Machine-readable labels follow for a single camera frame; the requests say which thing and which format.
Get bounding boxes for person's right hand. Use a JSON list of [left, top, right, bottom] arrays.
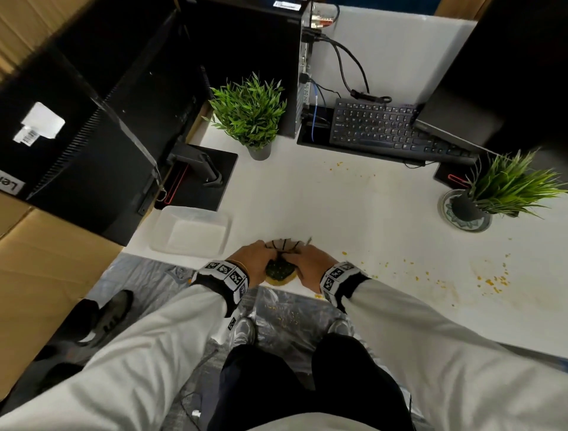
[[283, 243, 339, 294]]

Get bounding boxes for person's left hand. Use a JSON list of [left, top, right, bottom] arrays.
[[226, 239, 278, 287]]

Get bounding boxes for yellow and green cleaning cloth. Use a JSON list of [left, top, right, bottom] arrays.
[[264, 236, 314, 287]]

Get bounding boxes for bushy green plant grey pot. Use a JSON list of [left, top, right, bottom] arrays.
[[203, 73, 288, 162]]

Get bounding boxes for black keyboard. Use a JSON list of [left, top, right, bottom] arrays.
[[329, 98, 478, 166]]

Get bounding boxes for small black labelled adapter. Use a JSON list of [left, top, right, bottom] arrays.
[[350, 90, 393, 104]]

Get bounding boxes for grassy green plant dark pot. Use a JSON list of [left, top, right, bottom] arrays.
[[450, 149, 568, 223]]

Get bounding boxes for person's right forearm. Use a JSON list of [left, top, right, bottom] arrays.
[[344, 278, 568, 431]]

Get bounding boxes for person's left forearm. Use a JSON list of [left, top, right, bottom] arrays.
[[0, 284, 230, 431]]

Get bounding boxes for person's silver right shoe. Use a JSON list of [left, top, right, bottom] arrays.
[[327, 319, 356, 338]]

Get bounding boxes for person's silver shoe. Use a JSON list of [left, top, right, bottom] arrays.
[[327, 319, 356, 338], [228, 316, 258, 349]]

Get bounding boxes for person's silver left shoe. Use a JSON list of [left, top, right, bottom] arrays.
[[228, 316, 258, 349]]

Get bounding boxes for person's black trousers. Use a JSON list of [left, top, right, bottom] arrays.
[[207, 333, 416, 431]]

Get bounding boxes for right marker wristband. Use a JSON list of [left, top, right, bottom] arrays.
[[319, 262, 372, 314]]

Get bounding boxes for marker wristband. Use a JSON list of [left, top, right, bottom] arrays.
[[319, 262, 372, 314], [191, 260, 250, 319]]

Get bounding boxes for left marker wristband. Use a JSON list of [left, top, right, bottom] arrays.
[[191, 260, 250, 319]]

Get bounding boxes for clear plastic floor sheet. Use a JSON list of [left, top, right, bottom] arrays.
[[84, 253, 444, 431]]

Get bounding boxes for translucent plastic container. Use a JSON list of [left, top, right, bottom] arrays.
[[149, 205, 233, 258]]

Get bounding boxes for patterned round saucer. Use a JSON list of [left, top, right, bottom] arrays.
[[438, 188, 493, 234]]

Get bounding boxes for black monitor with white label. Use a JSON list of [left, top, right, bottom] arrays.
[[0, 0, 238, 247]]

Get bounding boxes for brown cardboard box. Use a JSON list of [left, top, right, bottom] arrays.
[[0, 0, 127, 400]]

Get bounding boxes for black desktop computer tower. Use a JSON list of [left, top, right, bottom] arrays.
[[177, 0, 311, 139]]

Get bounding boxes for white partition panel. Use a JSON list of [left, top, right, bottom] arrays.
[[310, 5, 478, 107]]

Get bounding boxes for black monitor with red-striped stand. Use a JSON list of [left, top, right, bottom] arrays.
[[412, 0, 568, 192]]

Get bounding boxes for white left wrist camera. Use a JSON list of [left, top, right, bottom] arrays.
[[212, 306, 245, 345]]

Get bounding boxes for black left camera cable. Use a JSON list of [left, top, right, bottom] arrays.
[[177, 350, 221, 420]]

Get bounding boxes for blue network cable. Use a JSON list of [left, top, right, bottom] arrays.
[[308, 79, 329, 139]]

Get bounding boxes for thick black computer cable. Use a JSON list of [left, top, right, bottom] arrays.
[[304, 28, 372, 97]]

